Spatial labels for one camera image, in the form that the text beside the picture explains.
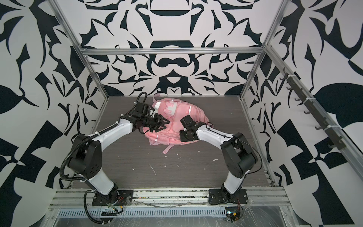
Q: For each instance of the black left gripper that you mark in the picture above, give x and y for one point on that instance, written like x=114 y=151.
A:
x=160 y=121

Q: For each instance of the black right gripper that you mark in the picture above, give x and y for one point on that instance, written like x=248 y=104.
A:
x=182 y=136

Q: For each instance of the pink student backpack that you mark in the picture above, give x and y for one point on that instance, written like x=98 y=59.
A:
x=173 y=110

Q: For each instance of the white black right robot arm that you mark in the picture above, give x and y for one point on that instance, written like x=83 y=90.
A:
x=238 y=154

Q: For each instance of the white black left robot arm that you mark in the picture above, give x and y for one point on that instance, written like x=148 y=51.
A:
x=84 y=161

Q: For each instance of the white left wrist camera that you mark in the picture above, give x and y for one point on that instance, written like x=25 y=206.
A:
x=157 y=107

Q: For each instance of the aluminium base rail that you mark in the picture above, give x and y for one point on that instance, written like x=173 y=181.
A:
x=160 y=203

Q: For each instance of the black wall hook rail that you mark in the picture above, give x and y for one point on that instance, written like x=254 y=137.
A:
x=315 y=109

